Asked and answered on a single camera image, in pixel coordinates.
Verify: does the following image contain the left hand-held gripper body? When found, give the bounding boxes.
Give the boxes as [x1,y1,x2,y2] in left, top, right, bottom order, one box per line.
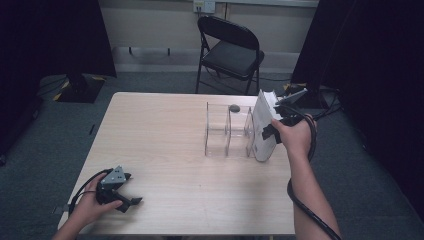
[95,165,128,206]

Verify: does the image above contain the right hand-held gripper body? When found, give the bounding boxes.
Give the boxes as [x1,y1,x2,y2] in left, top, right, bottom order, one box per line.
[274,87,309,128]

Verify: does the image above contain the white box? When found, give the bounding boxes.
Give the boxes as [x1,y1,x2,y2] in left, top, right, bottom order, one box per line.
[250,88,284,163]

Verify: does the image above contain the clear acrylic book rack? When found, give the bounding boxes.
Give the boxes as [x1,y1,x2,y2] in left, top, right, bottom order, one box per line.
[203,101,258,158]

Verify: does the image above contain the person's right hand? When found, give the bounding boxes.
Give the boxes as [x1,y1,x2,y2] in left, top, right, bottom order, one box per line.
[270,114,316,160]

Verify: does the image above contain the person's left hand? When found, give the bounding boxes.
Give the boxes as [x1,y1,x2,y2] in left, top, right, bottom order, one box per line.
[69,173,124,231]

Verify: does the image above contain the black stand base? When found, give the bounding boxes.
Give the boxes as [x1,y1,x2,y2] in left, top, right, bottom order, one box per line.
[52,73,107,104]
[283,81,334,109]

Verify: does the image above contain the grey tape strip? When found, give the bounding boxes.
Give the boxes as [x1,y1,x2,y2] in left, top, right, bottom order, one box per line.
[52,204,71,215]

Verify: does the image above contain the black folding chair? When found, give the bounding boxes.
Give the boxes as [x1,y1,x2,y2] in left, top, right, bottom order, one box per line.
[194,15,265,96]

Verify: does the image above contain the black curtain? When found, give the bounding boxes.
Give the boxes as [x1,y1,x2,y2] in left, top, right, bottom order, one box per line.
[291,0,424,211]
[0,0,118,158]

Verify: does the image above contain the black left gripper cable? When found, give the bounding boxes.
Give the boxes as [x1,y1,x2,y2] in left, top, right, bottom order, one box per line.
[67,168,114,218]

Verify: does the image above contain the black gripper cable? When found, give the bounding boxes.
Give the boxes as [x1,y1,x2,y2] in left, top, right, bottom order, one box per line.
[67,168,114,218]
[281,104,343,240]

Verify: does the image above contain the black floor cables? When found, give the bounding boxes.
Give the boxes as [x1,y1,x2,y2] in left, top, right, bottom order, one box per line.
[311,88,344,123]

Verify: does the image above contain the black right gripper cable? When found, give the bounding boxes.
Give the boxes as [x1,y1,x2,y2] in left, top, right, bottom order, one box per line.
[281,104,343,240]

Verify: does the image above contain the white wall socket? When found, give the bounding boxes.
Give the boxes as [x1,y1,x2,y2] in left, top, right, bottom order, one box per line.
[193,0,216,14]

